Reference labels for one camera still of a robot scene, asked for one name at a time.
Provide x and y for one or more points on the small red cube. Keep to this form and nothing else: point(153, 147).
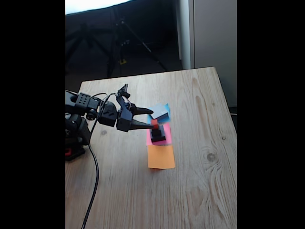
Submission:
point(155, 122)

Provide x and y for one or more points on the small black cube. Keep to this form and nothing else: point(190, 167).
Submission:
point(156, 133)

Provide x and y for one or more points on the large grey cube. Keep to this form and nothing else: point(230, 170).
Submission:
point(160, 111)

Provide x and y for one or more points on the medium black cube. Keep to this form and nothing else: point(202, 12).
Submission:
point(163, 134)

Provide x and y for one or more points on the blue paper sheet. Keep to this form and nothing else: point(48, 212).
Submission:
point(168, 107)

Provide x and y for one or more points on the pink paper sheet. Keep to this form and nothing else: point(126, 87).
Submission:
point(168, 136)

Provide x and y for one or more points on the orange paper sheet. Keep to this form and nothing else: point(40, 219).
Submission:
point(160, 156)

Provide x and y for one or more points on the red table clamp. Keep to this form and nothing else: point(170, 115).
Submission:
point(68, 152)

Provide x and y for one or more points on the black tripod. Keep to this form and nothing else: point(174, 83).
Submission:
point(124, 43)

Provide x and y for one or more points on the black light stand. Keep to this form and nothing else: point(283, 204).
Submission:
point(91, 44)

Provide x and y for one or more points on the white cabinet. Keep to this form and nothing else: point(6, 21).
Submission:
point(214, 35)

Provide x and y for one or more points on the bright white light panel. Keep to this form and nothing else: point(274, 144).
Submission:
point(90, 4)

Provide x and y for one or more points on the small gripper camera board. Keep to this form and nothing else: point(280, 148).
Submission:
point(123, 90)

